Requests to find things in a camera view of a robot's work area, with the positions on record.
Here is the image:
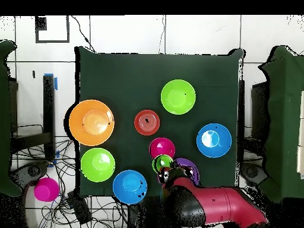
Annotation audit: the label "green plastic cup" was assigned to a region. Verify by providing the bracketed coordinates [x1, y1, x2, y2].
[151, 154, 175, 174]

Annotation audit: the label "pink plastic bowl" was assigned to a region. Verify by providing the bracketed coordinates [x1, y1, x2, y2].
[148, 137, 176, 159]

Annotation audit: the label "blue plastic bowl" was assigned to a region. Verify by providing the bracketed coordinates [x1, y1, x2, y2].
[112, 169, 148, 205]
[196, 123, 233, 159]

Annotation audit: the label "red-orange plastic bowl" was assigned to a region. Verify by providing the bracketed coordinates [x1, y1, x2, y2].
[134, 109, 160, 137]

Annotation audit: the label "large orange plastic bowl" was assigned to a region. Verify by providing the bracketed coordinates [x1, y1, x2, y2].
[68, 99, 115, 147]

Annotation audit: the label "purple plastic bowl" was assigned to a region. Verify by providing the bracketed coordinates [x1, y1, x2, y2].
[174, 157, 200, 186]

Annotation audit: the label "green plastic bowl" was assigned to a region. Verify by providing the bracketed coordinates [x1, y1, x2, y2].
[160, 79, 197, 115]
[80, 147, 116, 183]

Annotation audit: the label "dark grey chair base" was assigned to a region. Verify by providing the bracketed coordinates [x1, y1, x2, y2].
[10, 160, 51, 189]
[239, 162, 269, 188]

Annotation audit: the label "black power brick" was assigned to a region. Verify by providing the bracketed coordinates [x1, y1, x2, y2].
[66, 190, 93, 225]

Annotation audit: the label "black cabinet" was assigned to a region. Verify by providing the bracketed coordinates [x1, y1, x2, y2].
[251, 81, 270, 143]

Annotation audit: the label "dark green table cloth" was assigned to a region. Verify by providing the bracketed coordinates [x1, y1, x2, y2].
[75, 46, 245, 200]

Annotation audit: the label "green cloth side table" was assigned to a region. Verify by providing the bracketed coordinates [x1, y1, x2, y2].
[0, 39, 23, 198]
[258, 45, 304, 202]

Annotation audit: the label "pink plastic cup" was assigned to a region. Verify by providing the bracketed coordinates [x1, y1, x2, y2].
[33, 177, 60, 202]

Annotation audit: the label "white round stool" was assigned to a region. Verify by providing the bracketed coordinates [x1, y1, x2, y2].
[24, 185, 62, 228]

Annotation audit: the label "blue tape strip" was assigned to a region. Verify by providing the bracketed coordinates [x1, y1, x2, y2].
[43, 72, 58, 91]

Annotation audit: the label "black stand frame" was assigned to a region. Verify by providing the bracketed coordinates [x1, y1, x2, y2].
[9, 74, 56, 162]
[237, 79, 246, 164]

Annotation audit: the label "tangled floor cables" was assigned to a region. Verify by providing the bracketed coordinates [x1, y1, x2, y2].
[11, 138, 129, 228]

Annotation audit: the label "black floor cable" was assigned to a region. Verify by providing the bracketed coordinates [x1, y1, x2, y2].
[71, 15, 97, 53]
[158, 15, 166, 54]

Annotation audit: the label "black square floor frame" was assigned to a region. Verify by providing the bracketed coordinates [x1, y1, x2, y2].
[34, 15, 70, 44]

